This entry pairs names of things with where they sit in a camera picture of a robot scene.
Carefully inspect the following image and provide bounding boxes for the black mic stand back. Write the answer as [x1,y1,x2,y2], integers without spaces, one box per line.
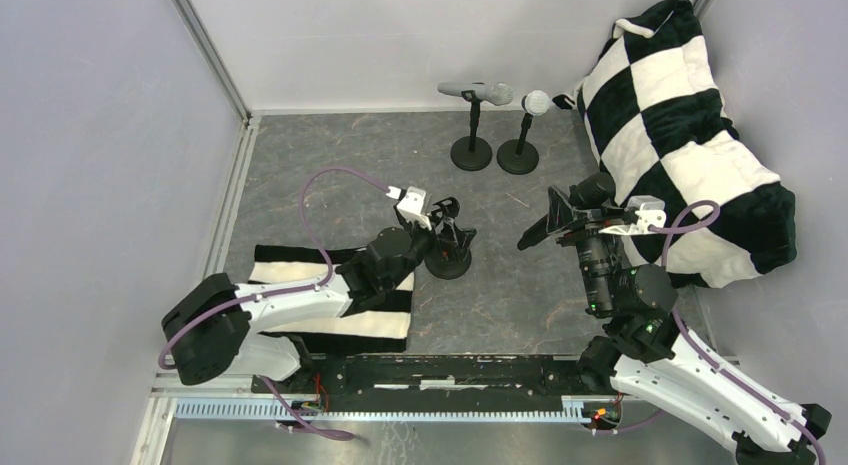
[423,198,474,282]

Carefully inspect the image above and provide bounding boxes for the black mic stand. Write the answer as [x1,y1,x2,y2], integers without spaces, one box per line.
[450,101,492,172]
[496,113,539,175]
[423,198,474,282]

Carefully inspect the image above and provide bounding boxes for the black microphone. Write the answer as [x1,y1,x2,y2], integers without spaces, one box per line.
[517,172,620,250]

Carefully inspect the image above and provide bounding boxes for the white microphone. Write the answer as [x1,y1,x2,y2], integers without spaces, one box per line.
[521,90,552,117]

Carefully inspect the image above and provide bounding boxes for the silver grey microphone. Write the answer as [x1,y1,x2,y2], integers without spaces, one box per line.
[437,82,514,106]

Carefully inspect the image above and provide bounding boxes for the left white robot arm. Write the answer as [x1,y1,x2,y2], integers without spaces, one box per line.
[160,197,477,386]

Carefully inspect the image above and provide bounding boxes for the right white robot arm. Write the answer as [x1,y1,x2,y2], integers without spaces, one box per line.
[521,176,831,464]

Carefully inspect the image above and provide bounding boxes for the black white striped cloth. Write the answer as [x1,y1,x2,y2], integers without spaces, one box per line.
[248,245,415,355]

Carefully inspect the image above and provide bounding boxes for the black white checkered pillow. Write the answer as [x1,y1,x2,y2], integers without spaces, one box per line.
[554,0,797,288]

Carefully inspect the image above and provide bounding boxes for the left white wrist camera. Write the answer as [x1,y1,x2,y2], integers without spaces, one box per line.
[385,186,432,231]

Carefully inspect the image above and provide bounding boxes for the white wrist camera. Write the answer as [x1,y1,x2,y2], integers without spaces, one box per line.
[600,195,667,236]
[385,186,432,231]

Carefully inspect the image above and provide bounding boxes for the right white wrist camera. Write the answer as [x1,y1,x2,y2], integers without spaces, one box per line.
[600,195,667,236]

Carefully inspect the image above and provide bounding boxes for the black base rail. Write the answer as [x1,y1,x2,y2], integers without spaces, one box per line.
[275,354,614,412]

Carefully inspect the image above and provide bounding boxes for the white cable duct strip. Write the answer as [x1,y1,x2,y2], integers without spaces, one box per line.
[173,398,600,425]

